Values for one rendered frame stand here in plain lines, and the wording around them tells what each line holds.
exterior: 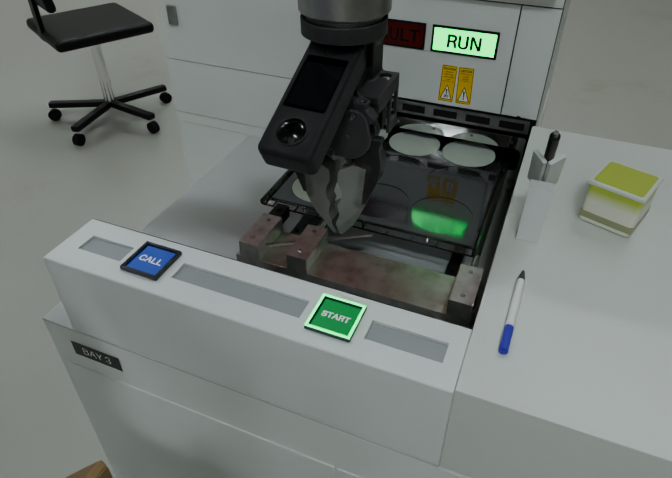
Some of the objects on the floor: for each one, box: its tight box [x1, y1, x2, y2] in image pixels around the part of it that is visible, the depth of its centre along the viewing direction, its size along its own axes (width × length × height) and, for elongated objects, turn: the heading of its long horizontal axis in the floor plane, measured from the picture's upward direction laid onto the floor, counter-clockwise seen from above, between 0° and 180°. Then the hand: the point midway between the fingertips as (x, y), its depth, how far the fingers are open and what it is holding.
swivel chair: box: [12, 0, 172, 146], centre depth 284 cm, size 68×68×107 cm
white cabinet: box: [44, 320, 470, 478], centre depth 116 cm, size 64×96×82 cm, turn 67°
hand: (335, 226), depth 56 cm, fingers closed
